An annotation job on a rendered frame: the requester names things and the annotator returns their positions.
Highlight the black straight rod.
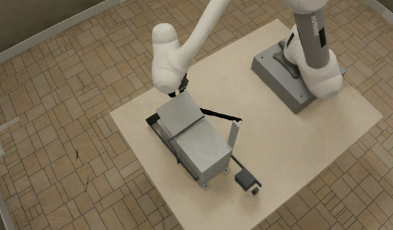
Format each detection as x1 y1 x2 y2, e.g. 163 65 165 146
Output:
199 108 242 125

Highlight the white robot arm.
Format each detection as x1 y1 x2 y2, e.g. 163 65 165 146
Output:
152 0 343 99

